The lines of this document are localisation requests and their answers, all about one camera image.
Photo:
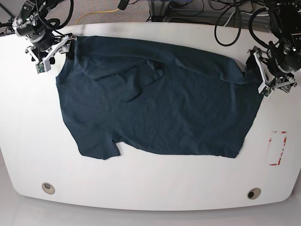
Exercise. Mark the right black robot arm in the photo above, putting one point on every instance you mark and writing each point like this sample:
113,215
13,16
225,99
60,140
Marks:
43,34

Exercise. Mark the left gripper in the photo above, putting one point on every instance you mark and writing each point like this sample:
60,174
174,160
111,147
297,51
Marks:
276,65

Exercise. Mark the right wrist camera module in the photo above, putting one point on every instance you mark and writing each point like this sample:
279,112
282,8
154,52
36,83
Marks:
43,67

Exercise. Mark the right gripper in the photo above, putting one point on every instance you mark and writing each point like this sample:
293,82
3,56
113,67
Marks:
44,34

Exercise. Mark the dark teal T-shirt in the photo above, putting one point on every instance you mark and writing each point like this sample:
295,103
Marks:
159,98

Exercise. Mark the table cable grommet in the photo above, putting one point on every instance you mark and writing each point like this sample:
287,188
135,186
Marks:
48,188
254,193

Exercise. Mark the red tape rectangle marking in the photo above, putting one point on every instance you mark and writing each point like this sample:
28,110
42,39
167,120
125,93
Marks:
276,146

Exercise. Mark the left table cable grommet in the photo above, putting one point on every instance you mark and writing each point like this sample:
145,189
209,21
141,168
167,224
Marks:
48,188

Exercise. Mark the right table cable grommet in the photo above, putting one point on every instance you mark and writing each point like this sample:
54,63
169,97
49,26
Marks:
254,193

